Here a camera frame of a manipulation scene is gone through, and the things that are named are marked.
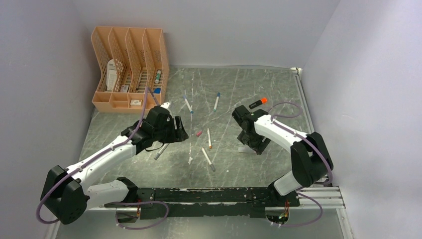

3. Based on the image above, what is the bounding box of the black orange highlighter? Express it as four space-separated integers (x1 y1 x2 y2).
248 98 267 109

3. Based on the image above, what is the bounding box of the small box in tray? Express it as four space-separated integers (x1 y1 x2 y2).
130 99 142 107

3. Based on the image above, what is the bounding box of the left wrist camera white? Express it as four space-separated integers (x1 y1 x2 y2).
160 102 172 114

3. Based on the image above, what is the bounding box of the white pen blue cap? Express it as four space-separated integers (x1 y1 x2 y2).
183 95 194 114

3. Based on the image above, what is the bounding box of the white packet in organizer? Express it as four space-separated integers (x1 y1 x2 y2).
106 59 117 92

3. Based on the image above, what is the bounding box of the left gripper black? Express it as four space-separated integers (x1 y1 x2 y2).
153 116 189 144

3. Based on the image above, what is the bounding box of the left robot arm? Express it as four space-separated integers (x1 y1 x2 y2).
36 106 189 225

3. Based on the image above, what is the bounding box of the orange file organizer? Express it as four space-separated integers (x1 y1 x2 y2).
91 26 170 114

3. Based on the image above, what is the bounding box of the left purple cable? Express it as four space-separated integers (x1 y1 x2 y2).
35 87 162 226

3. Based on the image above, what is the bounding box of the white marker orange end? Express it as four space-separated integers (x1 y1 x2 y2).
207 128 212 149

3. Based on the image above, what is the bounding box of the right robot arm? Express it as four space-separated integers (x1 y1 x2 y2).
232 106 333 206

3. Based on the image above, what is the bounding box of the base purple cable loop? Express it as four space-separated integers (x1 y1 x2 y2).
115 201 170 231

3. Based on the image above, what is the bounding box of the white pen teal cap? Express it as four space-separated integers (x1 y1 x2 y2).
213 92 220 112

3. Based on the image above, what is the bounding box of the white pen grey cap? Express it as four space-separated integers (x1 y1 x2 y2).
201 147 216 172

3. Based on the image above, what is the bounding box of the black base frame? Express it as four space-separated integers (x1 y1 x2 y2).
105 187 300 220

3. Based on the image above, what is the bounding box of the green white tube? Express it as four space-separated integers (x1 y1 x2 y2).
154 70 162 84

